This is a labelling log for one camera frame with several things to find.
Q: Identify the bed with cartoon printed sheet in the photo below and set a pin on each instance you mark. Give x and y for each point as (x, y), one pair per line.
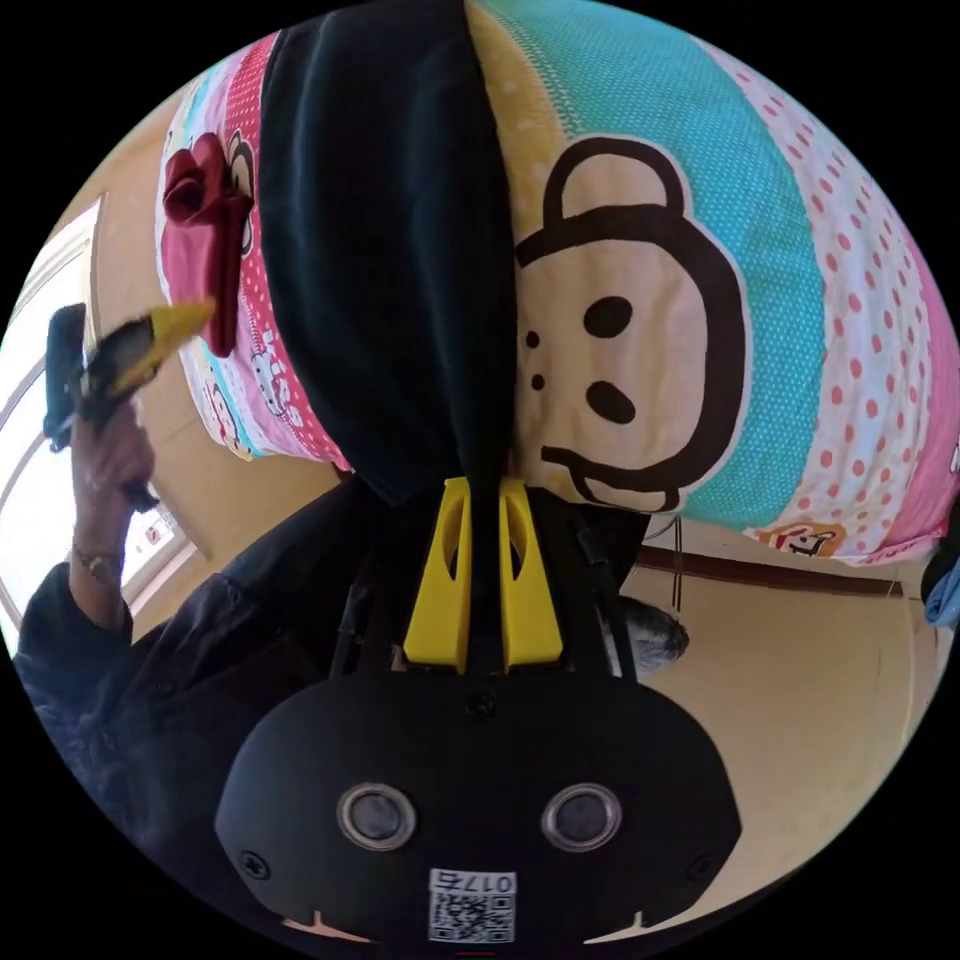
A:
(675, 112)

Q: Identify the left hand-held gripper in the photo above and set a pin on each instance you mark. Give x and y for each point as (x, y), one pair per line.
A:
(116, 371)

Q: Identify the black pants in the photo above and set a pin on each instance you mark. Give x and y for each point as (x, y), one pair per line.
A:
(382, 262)

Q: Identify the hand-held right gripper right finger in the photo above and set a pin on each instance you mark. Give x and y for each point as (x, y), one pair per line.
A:
(529, 607)

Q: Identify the person's left hand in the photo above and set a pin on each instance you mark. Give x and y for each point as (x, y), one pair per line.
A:
(112, 465)

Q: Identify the person's body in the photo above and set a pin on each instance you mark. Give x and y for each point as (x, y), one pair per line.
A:
(225, 645)

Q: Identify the window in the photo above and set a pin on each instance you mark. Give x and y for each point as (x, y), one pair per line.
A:
(45, 465)

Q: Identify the person's left forearm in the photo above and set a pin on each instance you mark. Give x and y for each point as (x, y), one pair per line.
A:
(94, 592)

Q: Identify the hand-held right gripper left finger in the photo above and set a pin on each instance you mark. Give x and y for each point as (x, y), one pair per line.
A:
(439, 607)

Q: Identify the dark red garment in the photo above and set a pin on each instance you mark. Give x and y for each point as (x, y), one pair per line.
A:
(199, 240)

